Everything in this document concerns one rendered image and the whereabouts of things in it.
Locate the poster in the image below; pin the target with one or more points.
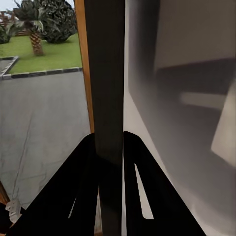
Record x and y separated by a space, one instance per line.
105 25

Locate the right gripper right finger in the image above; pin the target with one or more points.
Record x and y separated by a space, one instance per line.
171 216

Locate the door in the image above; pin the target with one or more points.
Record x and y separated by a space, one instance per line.
45 94

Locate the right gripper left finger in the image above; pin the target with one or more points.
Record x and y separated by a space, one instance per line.
66 206

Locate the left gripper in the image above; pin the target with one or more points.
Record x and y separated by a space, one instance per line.
5 222

